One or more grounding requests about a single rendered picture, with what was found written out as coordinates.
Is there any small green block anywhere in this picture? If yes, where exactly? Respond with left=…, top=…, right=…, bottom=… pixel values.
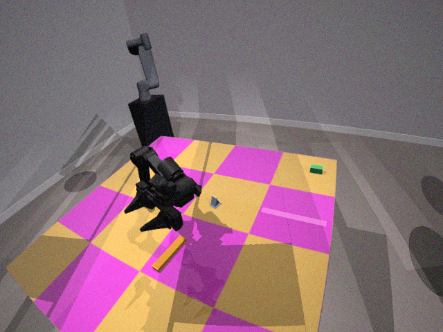
left=310, top=164, right=323, bottom=174

